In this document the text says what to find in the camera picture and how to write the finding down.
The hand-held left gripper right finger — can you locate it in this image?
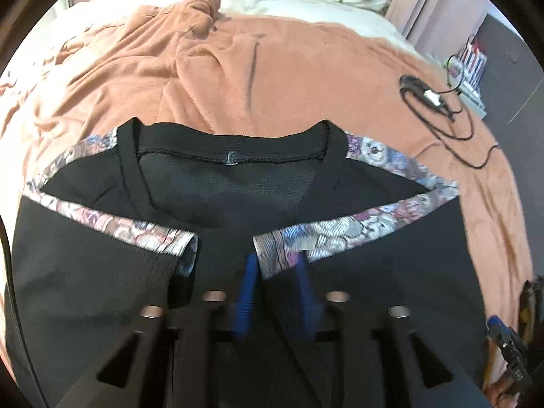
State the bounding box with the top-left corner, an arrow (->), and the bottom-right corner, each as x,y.
291,250 -> 494,408

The cream white duvet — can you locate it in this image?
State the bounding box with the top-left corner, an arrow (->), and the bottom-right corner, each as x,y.
187,0 -> 423,54

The orange fleece blanket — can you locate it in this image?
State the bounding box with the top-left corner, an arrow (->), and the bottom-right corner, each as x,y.
0,0 -> 535,392

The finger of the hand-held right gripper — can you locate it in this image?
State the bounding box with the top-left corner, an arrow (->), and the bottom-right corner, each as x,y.
486,313 -> 535,392

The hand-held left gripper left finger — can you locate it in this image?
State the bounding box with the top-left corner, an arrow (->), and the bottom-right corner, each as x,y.
55,252 -> 262,408

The striped gift bag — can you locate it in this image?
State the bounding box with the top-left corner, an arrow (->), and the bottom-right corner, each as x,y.
456,35 -> 488,88

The black cable with small device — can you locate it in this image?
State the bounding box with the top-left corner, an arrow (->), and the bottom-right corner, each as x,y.
398,74 -> 499,170

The black shirt with floral trim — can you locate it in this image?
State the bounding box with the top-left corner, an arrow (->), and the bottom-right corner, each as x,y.
4,119 -> 488,408

